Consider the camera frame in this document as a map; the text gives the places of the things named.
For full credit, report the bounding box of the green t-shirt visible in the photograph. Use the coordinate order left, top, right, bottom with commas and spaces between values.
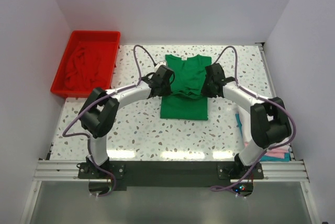
160, 54, 212, 121

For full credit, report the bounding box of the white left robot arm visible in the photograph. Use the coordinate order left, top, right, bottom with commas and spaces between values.
79, 65, 175, 167

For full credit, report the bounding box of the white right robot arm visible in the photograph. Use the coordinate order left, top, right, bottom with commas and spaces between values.
201, 63, 296, 171

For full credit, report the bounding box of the white folded t-shirt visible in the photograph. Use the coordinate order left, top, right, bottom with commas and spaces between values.
238, 106, 252, 145

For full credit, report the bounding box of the red t-shirt in bin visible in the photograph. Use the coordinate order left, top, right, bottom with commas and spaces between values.
64, 41, 113, 92

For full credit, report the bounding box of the red plastic bin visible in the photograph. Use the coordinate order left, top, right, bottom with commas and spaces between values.
50, 30, 121, 98

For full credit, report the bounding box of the pink folded t-shirt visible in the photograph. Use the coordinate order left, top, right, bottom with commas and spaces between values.
243, 141, 288, 159

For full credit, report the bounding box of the teal folded t-shirt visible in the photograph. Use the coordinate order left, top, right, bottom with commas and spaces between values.
235, 113, 290, 162

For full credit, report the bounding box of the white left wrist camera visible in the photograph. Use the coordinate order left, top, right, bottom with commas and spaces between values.
154, 61, 167, 72

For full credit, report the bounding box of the right side aluminium rail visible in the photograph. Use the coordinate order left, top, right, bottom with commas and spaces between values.
255, 41, 296, 161

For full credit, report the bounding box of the aluminium frame rail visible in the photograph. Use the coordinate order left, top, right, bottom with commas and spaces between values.
33, 160, 309, 182

